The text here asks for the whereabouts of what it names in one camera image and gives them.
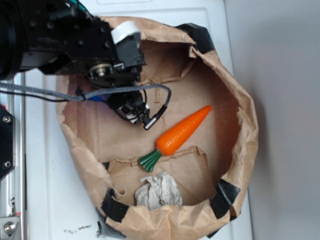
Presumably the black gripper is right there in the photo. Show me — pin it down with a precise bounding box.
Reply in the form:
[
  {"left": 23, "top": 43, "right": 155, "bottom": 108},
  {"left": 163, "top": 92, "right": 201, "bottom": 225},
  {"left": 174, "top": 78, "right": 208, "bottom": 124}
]
[{"left": 86, "top": 20, "right": 150, "bottom": 124}]

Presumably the blue sponge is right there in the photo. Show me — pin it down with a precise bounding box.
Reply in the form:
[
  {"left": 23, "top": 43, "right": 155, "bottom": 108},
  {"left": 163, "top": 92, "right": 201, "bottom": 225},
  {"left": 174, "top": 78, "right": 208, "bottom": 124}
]
[{"left": 87, "top": 95, "right": 105, "bottom": 102}]

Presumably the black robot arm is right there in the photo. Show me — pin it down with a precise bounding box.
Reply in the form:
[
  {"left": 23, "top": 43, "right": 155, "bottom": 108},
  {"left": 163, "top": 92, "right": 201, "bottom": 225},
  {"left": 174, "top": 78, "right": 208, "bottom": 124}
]
[{"left": 0, "top": 0, "right": 145, "bottom": 89}]

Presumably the orange toy carrot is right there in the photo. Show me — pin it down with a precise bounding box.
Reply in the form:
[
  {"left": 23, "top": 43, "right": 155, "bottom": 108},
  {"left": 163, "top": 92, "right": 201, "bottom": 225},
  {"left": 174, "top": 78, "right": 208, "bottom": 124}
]
[{"left": 139, "top": 105, "right": 212, "bottom": 173}]

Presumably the crumpled grey paper towel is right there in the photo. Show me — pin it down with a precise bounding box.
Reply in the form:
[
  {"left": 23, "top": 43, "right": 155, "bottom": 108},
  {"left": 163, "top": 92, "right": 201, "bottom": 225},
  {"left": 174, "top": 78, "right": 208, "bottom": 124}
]
[{"left": 134, "top": 171, "right": 183, "bottom": 211}]

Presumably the brown paper lined bin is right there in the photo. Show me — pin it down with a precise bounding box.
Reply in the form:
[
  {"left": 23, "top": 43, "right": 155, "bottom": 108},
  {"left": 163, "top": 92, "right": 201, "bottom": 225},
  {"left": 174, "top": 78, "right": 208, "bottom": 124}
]
[{"left": 56, "top": 17, "right": 259, "bottom": 240}]

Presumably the white plastic tray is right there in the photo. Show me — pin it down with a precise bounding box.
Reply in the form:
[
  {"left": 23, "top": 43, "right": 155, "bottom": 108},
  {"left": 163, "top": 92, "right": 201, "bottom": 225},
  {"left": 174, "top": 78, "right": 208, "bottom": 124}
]
[{"left": 23, "top": 0, "right": 254, "bottom": 240}]

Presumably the grey braided cable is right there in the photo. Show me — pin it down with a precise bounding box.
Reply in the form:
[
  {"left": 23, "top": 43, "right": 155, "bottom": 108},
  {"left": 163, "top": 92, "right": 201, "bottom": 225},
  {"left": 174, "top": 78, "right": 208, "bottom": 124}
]
[{"left": 0, "top": 82, "right": 173, "bottom": 118}]

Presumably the black mounting bracket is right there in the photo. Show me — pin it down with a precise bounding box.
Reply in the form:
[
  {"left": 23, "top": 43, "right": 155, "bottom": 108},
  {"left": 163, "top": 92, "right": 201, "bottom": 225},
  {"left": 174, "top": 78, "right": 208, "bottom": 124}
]
[{"left": 0, "top": 104, "right": 16, "bottom": 182}]

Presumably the aluminium frame rail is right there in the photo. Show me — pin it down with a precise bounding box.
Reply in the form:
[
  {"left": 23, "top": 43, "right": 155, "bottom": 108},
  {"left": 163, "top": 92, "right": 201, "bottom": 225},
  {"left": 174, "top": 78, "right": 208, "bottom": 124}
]
[{"left": 0, "top": 87, "right": 28, "bottom": 240}]

